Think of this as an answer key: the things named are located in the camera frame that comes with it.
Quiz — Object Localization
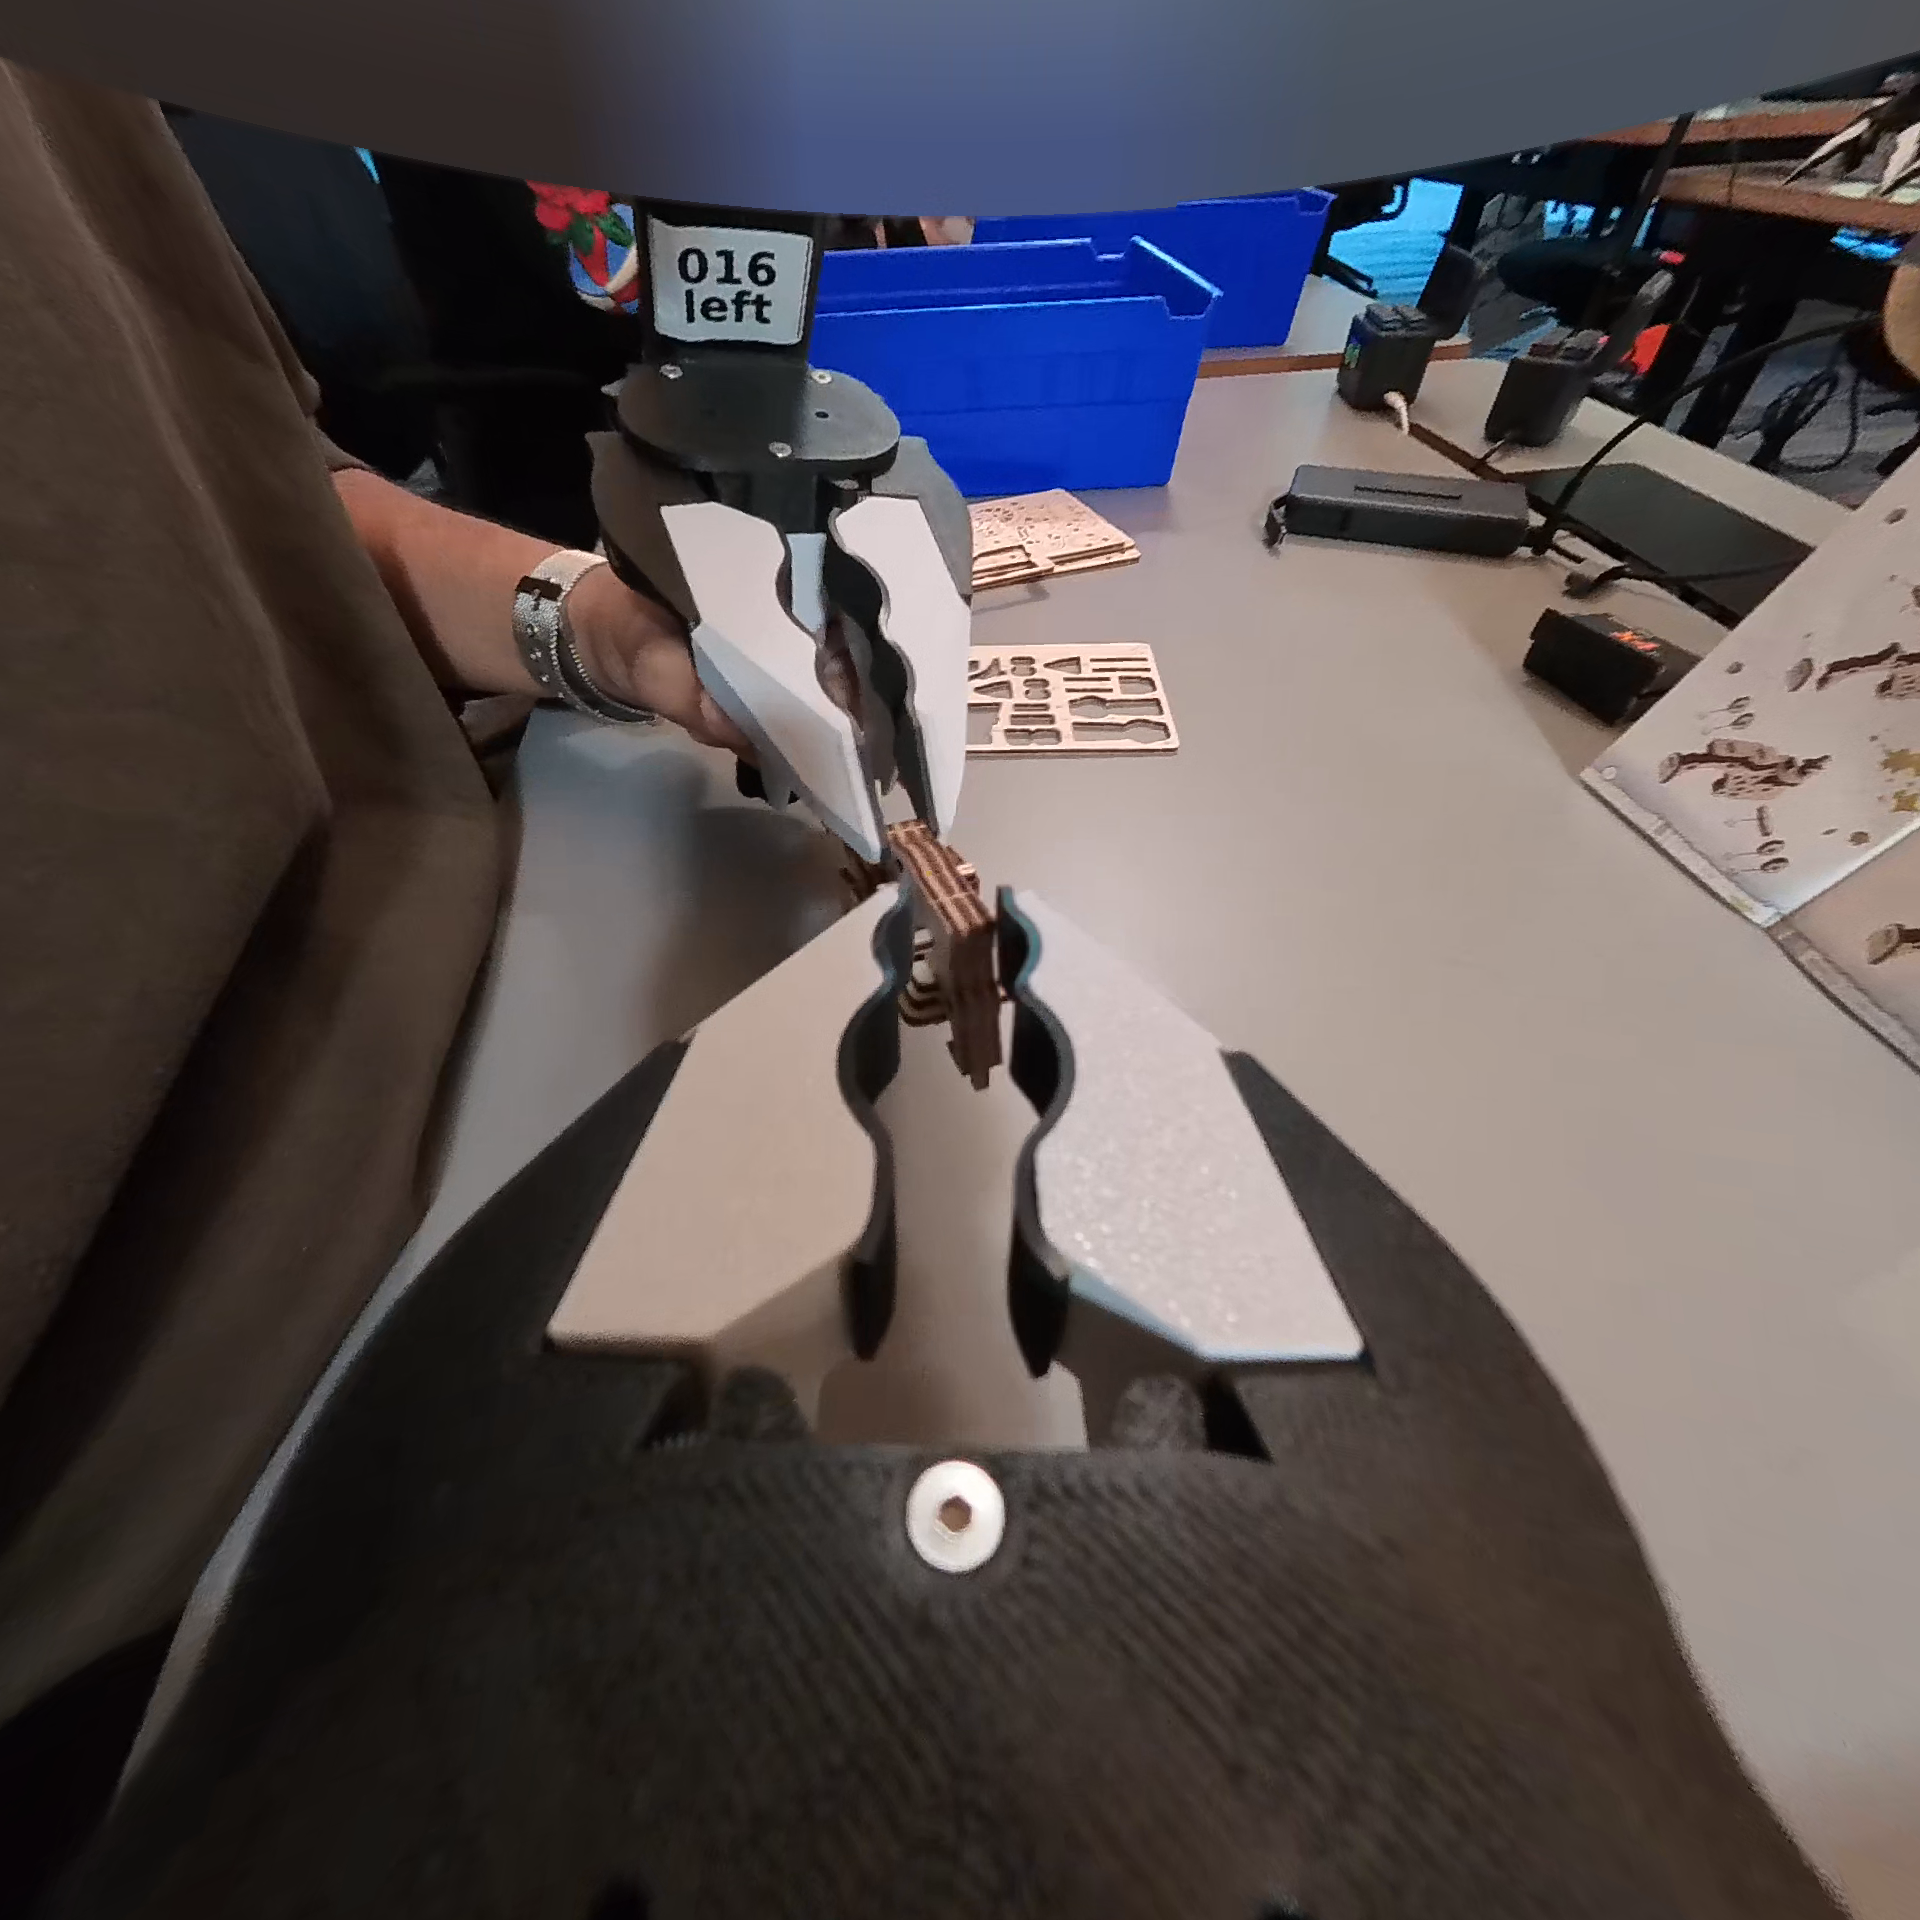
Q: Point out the layered wooden puzzle model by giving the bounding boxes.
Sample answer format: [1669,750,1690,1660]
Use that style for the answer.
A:
[838,815,1002,1089]

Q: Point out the puzzle instruction booklet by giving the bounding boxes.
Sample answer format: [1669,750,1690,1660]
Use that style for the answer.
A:
[1581,451,1920,1075]

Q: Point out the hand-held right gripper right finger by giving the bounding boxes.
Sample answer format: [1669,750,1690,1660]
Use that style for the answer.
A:
[994,885,1373,1430]

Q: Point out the person's left hand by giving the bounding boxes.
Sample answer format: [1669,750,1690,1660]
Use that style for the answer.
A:
[576,572,761,755]

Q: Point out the black charger cubes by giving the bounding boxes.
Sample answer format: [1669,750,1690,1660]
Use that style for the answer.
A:
[1482,329,1609,451]

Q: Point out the small black box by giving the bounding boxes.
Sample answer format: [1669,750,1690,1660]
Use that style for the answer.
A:
[1518,603,1709,732]

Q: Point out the long brown-top table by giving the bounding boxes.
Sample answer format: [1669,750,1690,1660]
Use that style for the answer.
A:
[1574,97,1920,451]

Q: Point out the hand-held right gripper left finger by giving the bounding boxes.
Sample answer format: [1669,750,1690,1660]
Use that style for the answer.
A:
[546,883,917,1430]

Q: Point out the wooden cut-out puzzle sheet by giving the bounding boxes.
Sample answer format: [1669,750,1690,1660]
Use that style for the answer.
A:
[961,643,1187,757]

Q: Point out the stack of wooden puzzle sheets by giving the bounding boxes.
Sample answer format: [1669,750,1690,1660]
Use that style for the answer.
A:
[968,485,1147,591]

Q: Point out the black flat device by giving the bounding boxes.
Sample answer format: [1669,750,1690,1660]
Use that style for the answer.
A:
[1518,461,1819,628]

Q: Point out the black power bank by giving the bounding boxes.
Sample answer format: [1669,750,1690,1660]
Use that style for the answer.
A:
[1267,461,1536,563]

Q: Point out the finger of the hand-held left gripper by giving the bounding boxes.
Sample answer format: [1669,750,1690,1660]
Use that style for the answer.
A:
[829,497,977,843]
[656,498,891,867]

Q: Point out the silver wristwatch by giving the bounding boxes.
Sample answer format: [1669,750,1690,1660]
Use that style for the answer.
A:
[513,547,656,725]

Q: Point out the person's left forearm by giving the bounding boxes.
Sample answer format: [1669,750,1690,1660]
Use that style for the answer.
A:
[330,465,559,703]

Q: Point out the grey desk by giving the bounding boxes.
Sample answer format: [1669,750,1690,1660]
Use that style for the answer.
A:
[198,276,1920,1920]

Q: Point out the blue plastic bin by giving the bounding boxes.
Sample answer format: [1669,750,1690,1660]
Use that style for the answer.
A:
[811,238,1225,497]
[977,186,1336,351]

